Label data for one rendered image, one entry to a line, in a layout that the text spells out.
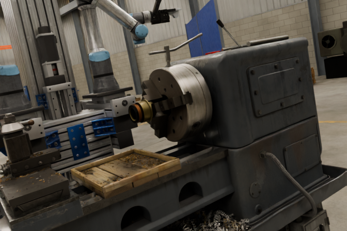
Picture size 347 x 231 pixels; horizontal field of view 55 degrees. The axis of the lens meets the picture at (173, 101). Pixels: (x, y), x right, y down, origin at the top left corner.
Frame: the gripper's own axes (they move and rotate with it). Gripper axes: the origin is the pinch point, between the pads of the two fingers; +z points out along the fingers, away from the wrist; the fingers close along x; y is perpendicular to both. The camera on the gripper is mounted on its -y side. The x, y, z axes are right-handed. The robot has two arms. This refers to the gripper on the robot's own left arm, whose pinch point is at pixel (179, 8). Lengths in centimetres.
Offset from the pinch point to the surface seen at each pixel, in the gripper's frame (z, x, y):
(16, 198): -90, 121, 45
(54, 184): -80, 117, 46
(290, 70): 23, 81, 36
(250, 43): 4, 82, 21
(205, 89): -22, 90, 34
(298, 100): 26, 82, 51
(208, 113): -22, 91, 44
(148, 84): -41, 74, 30
